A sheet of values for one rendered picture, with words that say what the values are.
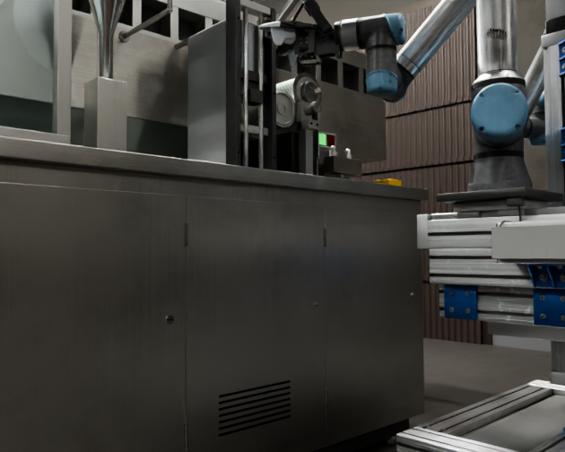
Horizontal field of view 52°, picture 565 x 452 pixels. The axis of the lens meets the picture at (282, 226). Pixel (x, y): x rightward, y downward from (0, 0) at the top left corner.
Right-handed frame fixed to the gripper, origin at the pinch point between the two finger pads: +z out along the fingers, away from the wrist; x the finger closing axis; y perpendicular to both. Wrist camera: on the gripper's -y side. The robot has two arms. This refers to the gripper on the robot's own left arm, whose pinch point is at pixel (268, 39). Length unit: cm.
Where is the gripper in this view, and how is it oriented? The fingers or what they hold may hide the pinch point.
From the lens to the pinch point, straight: 159.5
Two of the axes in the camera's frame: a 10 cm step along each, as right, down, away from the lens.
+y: -0.4, 9.8, -1.7
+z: -9.4, 0.2, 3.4
